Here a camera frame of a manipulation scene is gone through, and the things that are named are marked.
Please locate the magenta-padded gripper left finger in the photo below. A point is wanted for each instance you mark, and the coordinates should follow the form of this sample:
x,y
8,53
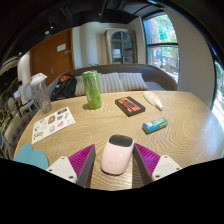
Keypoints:
x,y
66,168

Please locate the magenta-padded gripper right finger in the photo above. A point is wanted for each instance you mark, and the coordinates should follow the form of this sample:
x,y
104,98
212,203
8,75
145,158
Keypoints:
x,y
160,166

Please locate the pink computer mouse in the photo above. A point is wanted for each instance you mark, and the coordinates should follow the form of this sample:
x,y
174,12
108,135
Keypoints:
x,y
116,158

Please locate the light blue cloud mouse pad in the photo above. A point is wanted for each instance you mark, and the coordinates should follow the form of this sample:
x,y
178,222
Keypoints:
x,y
31,156

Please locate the small teal box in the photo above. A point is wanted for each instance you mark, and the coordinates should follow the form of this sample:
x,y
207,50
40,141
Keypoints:
x,y
155,125

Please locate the white sticker sheet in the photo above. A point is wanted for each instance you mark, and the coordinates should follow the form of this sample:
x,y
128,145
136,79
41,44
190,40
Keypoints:
x,y
53,124

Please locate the grey tufted armchair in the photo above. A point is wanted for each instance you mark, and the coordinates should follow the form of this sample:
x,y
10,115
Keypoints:
x,y
18,131

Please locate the white tube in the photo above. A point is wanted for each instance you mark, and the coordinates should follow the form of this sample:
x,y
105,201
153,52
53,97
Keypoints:
x,y
153,100

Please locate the black and red flat box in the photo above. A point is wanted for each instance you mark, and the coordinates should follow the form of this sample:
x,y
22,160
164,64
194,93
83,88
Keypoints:
x,y
130,106

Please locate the clear plastic shaker bottle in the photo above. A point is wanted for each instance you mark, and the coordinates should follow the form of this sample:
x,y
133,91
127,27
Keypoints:
x,y
41,95

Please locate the black backpack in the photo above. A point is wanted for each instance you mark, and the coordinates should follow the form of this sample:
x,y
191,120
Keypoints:
x,y
64,88

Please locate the green drink can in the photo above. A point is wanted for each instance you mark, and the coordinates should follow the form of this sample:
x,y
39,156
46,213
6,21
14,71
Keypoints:
x,y
92,90

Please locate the striped cushion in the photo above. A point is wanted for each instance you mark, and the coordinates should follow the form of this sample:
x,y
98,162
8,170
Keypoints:
x,y
79,86
111,82
134,81

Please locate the group of dining chairs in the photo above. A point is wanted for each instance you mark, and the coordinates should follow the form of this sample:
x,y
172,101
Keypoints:
x,y
13,100

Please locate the brown curved sofa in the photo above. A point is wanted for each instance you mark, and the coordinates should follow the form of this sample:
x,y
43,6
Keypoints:
x,y
156,75

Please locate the black-framed window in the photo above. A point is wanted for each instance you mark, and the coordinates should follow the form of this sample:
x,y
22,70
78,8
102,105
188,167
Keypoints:
x,y
163,46
220,96

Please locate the brown wooden door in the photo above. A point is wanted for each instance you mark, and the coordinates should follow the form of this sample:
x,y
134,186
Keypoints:
x,y
50,63

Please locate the white door sign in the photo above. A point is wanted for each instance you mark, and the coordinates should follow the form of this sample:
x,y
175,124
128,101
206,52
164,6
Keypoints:
x,y
61,47

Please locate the wooden glass-door cabinet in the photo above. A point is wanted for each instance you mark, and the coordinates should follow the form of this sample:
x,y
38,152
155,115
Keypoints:
x,y
121,46

